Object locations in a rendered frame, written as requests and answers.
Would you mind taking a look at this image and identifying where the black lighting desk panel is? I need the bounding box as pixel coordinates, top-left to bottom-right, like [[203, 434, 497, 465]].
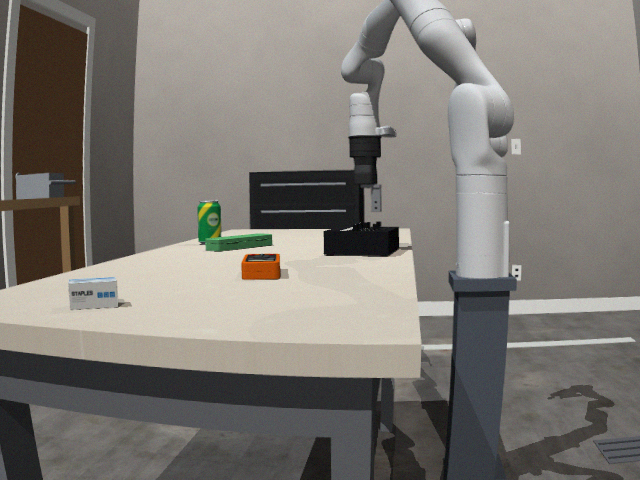
[[324, 221, 399, 257]]

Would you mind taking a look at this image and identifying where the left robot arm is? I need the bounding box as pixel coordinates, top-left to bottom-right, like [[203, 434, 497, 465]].
[[341, 0, 514, 279]]

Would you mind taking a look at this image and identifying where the green rounded rectangular block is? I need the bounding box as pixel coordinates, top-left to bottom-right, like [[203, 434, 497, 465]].
[[205, 233, 272, 251]]

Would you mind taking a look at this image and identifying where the green drink can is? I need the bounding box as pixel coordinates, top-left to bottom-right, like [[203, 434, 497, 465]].
[[198, 200, 221, 245]]

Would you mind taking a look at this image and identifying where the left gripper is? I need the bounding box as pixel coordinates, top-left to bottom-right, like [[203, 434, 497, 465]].
[[348, 115, 396, 212]]

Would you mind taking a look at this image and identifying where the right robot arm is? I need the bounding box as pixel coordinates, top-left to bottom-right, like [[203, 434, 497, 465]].
[[453, 19, 508, 157]]

